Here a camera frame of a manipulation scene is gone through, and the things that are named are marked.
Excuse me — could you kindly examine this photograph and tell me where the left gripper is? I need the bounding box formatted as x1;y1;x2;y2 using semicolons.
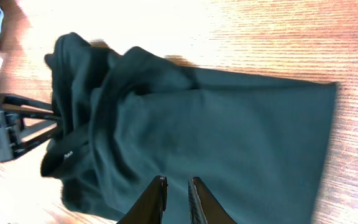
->
0;93;61;162

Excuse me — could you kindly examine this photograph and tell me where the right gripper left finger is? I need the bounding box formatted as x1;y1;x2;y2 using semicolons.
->
117;175;168;224

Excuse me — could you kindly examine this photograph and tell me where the black t-shirt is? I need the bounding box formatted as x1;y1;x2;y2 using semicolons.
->
40;33;337;223

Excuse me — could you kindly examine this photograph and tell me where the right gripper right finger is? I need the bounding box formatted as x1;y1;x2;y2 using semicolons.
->
188;177;236;224

